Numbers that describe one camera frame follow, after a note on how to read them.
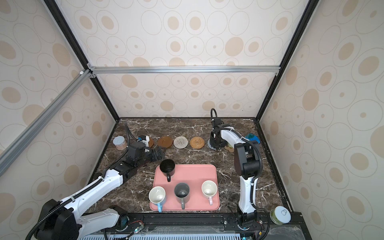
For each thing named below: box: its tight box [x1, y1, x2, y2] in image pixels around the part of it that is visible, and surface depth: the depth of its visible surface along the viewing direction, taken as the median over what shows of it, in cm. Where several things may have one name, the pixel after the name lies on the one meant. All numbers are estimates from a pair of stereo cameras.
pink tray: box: [149, 164, 220, 211], surface depth 84 cm
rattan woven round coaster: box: [189, 136, 205, 150], surface depth 108 cm
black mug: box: [159, 159, 176, 183], surface depth 86 cm
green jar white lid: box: [270, 206, 292, 226], surface depth 73 cm
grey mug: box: [174, 182, 190, 210], surface depth 77 cm
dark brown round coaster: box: [157, 136, 173, 149], surface depth 108 cm
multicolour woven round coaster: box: [173, 136, 189, 149], surface depth 108 cm
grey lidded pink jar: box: [112, 136, 128, 150], surface depth 102 cm
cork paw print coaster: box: [224, 145, 235, 153], surface depth 104 cm
